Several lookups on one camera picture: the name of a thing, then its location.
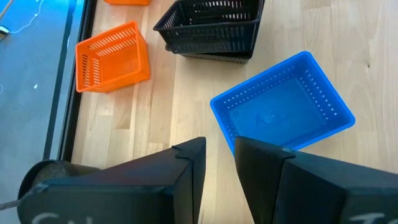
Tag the orange plastic basket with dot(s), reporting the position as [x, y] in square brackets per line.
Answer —
[115, 62]
[127, 2]

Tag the blue plastic basket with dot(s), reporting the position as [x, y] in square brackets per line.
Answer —
[280, 115]

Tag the black plastic basket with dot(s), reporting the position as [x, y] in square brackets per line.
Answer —
[211, 34]
[217, 60]

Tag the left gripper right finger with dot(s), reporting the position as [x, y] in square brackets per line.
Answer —
[311, 193]

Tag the black aluminium table frame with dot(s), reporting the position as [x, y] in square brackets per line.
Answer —
[74, 77]

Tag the black plant pot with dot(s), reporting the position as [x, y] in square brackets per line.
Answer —
[53, 171]

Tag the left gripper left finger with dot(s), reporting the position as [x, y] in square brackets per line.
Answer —
[124, 193]

